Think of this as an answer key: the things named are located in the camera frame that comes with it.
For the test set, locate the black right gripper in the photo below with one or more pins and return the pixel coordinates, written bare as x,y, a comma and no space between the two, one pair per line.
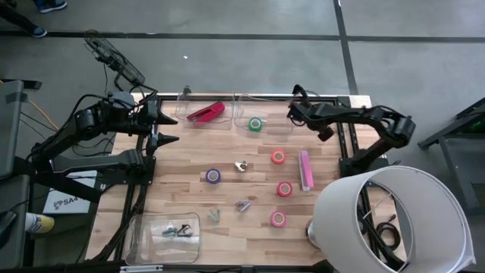
310,113

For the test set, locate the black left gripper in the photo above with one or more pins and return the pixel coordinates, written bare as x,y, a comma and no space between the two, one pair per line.
144,117

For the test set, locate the pink stapler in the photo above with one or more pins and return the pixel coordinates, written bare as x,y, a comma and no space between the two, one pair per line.
306,170

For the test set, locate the red stapler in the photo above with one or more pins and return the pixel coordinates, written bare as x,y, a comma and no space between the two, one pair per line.
208,112

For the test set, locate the purple tape roll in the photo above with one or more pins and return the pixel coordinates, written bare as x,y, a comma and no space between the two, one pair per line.
207,176

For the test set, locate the red tape roll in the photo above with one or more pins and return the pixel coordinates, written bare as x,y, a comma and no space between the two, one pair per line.
278,189

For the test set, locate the green tape roll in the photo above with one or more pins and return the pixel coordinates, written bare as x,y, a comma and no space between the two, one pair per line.
250,124

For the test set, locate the beige staple remover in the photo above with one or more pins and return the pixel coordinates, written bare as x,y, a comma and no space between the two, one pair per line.
240,166

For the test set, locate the pink tape roll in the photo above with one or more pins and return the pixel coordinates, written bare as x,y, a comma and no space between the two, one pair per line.
272,219

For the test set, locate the blue staple remover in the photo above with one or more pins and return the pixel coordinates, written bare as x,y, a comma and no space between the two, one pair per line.
169,232

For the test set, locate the black staple remover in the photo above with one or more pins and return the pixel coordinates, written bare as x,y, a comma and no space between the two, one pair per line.
185,230

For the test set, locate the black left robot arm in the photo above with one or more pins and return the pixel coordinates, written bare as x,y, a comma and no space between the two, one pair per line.
98,161

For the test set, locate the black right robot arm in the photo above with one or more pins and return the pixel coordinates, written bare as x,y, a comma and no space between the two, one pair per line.
356,113

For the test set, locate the pale grey-green staple remover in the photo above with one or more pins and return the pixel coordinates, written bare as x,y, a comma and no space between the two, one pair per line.
214,216

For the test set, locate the clear plastic bin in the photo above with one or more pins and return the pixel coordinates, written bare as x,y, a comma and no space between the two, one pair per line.
140,246
227,125
276,127

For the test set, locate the white drum-shade lamp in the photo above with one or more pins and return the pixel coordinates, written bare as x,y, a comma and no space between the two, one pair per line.
337,212

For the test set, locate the black side table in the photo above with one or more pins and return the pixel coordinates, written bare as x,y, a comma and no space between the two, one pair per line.
428,142

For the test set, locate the black rig leg beam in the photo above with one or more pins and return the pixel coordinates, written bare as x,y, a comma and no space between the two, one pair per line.
57,178

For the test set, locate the white printed box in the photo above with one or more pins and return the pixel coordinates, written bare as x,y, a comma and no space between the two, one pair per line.
57,206

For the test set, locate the grey equipment case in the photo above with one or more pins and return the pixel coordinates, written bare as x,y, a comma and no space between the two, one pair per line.
15,197
9,132

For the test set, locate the yellow and white bottle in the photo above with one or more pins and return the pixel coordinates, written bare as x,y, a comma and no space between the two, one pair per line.
39,223

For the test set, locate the person's shoe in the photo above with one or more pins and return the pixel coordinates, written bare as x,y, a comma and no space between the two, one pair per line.
51,4
38,29

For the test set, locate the person's leg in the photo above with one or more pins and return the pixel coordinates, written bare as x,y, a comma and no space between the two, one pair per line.
15,17

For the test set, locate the black frame clamp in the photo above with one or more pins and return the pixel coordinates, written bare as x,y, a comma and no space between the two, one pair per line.
185,90
299,91

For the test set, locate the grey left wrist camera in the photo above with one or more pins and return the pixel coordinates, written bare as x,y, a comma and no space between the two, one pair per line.
122,99

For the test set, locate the silver bracket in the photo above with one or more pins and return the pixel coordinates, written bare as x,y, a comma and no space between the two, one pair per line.
140,268

